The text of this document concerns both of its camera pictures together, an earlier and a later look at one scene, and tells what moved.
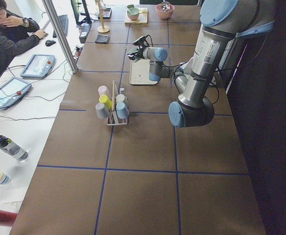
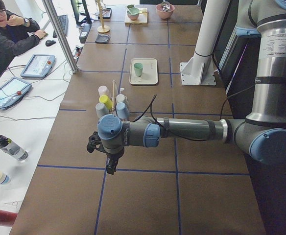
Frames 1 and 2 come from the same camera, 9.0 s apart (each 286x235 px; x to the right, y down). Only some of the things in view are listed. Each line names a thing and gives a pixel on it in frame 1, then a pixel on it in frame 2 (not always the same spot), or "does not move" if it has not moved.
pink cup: (103, 90) does not move
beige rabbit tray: (139, 72) does not move
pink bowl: (164, 15) does not move
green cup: (134, 50) → (138, 68)
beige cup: (121, 98) does not move
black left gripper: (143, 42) → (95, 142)
